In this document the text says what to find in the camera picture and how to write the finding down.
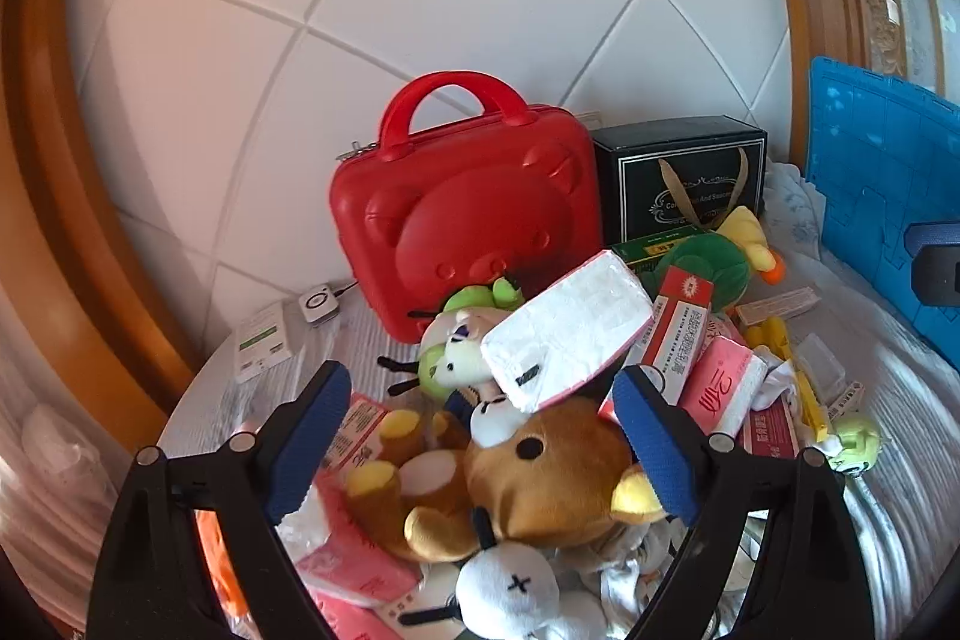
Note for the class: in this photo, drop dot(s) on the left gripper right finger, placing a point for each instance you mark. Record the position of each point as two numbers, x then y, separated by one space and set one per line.
698 478

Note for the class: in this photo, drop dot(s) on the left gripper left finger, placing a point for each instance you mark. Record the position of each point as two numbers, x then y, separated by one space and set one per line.
254 490

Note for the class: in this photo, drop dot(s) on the pink soft tissue pack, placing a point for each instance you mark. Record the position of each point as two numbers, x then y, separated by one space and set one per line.
718 392

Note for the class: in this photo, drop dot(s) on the orange plush toy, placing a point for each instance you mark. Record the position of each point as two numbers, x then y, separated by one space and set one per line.
217 560

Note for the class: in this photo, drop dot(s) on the blue plastic storage crate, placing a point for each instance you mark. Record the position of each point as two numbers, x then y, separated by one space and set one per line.
884 152

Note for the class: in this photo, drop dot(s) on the small green frog toy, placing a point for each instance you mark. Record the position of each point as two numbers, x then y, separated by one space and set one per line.
859 444

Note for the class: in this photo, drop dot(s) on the brown teddy bear plush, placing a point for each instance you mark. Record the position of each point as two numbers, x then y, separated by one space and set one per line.
561 478

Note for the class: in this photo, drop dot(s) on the red white medicine box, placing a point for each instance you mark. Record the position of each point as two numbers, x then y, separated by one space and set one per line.
669 344

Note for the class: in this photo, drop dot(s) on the white square charger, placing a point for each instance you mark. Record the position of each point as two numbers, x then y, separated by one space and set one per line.
318 304

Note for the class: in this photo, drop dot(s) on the green duck plush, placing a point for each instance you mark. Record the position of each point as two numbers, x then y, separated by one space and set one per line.
728 257

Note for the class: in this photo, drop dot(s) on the pink white tissue pack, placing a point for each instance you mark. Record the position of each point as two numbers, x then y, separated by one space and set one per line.
564 337

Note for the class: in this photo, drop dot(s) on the green frog plush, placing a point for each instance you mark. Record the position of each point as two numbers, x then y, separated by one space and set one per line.
449 358

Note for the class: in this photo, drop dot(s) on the white dog plush head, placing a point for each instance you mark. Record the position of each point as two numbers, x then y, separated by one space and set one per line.
509 590

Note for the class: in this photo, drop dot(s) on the green medicine box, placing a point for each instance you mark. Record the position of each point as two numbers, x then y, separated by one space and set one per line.
644 253

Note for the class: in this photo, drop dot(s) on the dark green gift bag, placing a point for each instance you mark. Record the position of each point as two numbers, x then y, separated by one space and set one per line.
660 174

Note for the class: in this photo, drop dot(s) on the red bear suitcase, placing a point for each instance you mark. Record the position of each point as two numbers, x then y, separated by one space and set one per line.
467 183

